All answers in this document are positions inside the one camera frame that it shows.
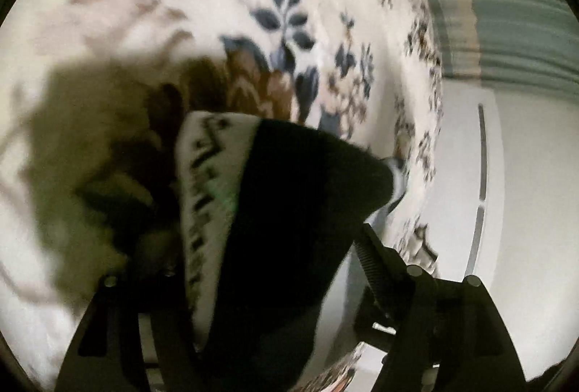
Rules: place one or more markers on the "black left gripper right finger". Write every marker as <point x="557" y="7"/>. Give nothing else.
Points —
<point x="452" y="326"/>

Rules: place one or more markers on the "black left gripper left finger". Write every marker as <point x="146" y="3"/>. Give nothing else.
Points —
<point x="132" y="324"/>

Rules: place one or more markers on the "black white patterned sweater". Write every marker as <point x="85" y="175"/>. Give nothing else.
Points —
<point x="269" y="212"/>

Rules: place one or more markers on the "white wardrobe door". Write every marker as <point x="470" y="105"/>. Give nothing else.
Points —
<point x="504" y="207"/>

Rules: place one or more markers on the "white floral bed blanket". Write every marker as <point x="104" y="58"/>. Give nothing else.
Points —
<point x="74" y="76"/>

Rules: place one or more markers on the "green striped curtain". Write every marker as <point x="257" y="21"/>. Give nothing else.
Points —
<point x="531" y="45"/>

